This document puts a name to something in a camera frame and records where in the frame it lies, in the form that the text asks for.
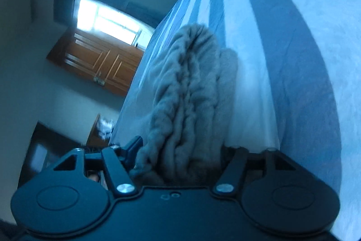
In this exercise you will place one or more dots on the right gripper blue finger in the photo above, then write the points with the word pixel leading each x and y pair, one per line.
pixel 128 153

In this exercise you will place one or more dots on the grey-brown fleece pants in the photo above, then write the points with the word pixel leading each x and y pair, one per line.
pixel 187 100

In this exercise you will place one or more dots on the small wooden side table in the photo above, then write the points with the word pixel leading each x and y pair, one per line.
pixel 101 132

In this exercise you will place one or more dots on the dark cabinet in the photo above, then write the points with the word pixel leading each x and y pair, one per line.
pixel 46 147

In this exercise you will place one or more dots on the brown wooden door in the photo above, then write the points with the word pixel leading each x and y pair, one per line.
pixel 108 62

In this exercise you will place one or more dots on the bright doorway window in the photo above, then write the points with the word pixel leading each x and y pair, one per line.
pixel 103 20

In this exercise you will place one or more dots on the striped purple white bedsheet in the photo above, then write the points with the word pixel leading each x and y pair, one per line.
pixel 297 87

